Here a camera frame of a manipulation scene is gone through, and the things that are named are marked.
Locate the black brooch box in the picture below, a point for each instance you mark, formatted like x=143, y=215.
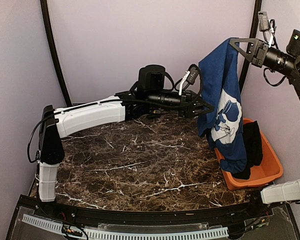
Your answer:
x=153, y=116

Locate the left black frame post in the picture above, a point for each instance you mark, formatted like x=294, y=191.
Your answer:
x=53, y=52

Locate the black garment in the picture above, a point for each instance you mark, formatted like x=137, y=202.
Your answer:
x=253, y=147

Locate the orange plastic basket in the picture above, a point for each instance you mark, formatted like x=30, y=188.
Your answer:
x=269, y=170

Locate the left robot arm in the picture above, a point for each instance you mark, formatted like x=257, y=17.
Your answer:
x=145, y=97

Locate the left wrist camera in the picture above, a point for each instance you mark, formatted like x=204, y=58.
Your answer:
x=189, y=77

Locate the blue printed t-shirt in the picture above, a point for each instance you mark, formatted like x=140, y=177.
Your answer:
x=223, y=127

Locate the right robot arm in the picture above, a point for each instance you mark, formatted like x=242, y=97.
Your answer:
x=287, y=64

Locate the white slotted cable duct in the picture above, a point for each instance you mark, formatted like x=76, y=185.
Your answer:
x=196, y=231

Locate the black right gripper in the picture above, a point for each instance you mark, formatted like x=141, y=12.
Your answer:
x=260, y=48

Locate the black front rail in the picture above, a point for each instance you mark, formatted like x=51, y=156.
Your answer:
x=82, y=216

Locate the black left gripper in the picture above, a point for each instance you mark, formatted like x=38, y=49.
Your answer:
x=190, y=97

